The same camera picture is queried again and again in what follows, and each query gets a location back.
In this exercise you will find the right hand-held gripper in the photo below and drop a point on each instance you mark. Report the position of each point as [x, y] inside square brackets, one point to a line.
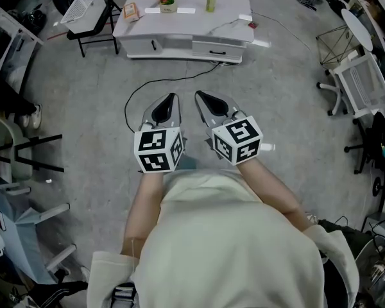
[237, 140]

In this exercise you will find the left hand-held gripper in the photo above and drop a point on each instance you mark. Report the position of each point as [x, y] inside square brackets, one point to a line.
[157, 149]

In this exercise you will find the white paper card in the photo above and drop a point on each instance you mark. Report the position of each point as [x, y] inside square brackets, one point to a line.
[186, 10]
[152, 11]

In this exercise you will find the orange box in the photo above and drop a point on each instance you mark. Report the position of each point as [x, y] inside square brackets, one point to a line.
[131, 11]

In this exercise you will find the green drink bottle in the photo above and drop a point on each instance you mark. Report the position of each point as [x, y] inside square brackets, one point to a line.
[210, 0]

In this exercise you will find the person's left forearm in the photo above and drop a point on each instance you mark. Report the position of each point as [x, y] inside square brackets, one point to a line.
[144, 204]

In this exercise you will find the person's right forearm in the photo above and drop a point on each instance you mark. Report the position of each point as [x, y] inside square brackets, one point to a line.
[272, 191]

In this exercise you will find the white marble table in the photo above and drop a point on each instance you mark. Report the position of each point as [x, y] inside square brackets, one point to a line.
[186, 24]

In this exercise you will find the small red object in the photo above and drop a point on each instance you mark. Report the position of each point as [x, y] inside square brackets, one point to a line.
[252, 25]

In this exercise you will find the black folding chair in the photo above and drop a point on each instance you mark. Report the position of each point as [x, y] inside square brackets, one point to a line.
[93, 38]

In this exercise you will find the white plastic basket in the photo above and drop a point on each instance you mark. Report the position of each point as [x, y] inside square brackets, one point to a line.
[83, 8]

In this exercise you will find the person's white shirt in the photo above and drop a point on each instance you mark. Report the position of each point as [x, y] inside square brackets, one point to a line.
[224, 242]

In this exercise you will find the white mesh office chair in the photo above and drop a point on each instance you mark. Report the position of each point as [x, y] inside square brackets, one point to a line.
[362, 85]

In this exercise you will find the pale green chair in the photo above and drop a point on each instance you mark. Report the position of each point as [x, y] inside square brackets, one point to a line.
[9, 146]

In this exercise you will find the round white side table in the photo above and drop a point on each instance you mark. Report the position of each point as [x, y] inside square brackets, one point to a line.
[357, 29]

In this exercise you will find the black office chair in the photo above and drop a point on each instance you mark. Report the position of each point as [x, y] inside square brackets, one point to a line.
[377, 140]

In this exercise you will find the white chair base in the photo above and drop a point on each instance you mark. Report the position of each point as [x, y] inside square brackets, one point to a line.
[35, 233]

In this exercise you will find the white shelf unit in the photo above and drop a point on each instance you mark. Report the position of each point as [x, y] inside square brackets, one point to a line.
[9, 27]

